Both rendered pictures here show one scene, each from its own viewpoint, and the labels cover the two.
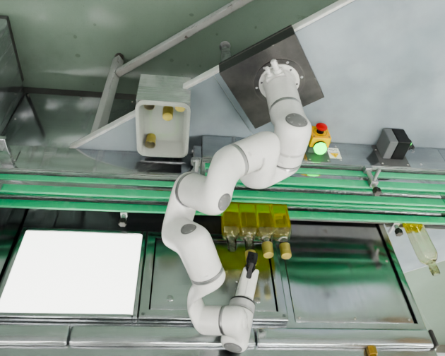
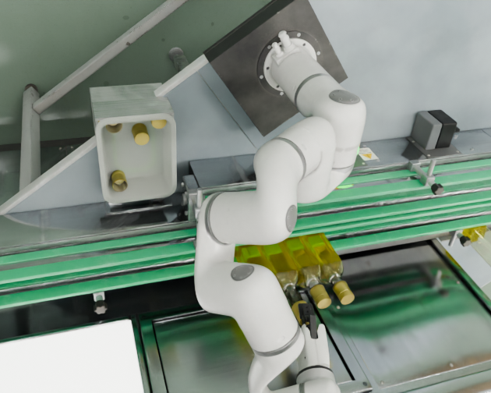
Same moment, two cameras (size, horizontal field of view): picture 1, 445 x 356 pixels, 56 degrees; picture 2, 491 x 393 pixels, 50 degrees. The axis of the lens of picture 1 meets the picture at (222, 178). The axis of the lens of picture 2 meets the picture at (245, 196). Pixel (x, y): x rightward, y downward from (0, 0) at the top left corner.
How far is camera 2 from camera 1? 0.28 m
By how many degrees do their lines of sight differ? 12
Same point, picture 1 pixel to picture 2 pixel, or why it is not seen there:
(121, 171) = (83, 232)
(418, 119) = (456, 93)
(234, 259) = not seen: hidden behind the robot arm
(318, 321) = (408, 380)
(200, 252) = (270, 302)
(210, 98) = (195, 105)
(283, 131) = (332, 113)
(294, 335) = not seen: outside the picture
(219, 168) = (274, 170)
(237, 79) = (234, 68)
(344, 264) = (410, 299)
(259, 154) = (316, 146)
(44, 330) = not seen: outside the picture
